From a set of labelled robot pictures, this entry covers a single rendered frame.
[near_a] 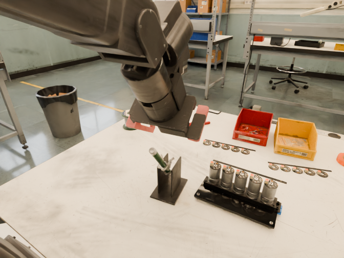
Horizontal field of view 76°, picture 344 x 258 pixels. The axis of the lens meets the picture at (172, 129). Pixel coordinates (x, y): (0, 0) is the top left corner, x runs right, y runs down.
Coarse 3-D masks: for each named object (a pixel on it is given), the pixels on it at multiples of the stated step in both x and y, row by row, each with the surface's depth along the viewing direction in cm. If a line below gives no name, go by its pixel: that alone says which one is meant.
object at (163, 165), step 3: (153, 156) 38; (156, 156) 38; (159, 156) 39; (156, 159) 39; (159, 159) 40; (162, 159) 41; (159, 162) 41; (162, 162) 41; (165, 162) 44; (162, 165) 42; (165, 165) 43; (162, 168) 43; (165, 168) 43; (165, 171) 46; (168, 171) 46
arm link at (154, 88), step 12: (168, 48) 30; (168, 60) 31; (132, 72) 28; (144, 72) 27; (156, 72) 27; (132, 84) 28; (144, 84) 28; (156, 84) 29; (168, 84) 31; (144, 96) 30; (156, 96) 30
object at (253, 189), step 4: (248, 184) 45; (252, 184) 44; (256, 184) 43; (260, 184) 43; (248, 188) 45; (252, 188) 44; (256, 188) 44; (260, 188) 44; (248, 192) 45; (252, 192) 44; (256, 192) 44; (248, 196) 45; (252, 196) 45; (256, 196) 45
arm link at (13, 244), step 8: (0, 240) 18; (8, 240) 22; (16, 240) 22; (0, 248) 17; (8, 248) 18; (16, 248) 21; (24, 248) 21; (0, 256) 16; (8, 256) 17; (16, 256) 18; (24, 256) 19; (32, 256) 20
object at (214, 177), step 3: (216, 165) 48; (210, 168) 47; (210, 171) 48; (213, 171) 47; (216, 171) 47; (219, 171) 47; (210, 174) 48; (213, 174) 47; (216, 174) 47; (219, 174) 48; (210, 177) 48; (213, 177) 48; (216, 177) 48; (219, 177) 48; (210, 180) 49; (213, 180) 48; (216, 180) 48; (219, 180) 49; (213, 183) 48; (216, 183) 48
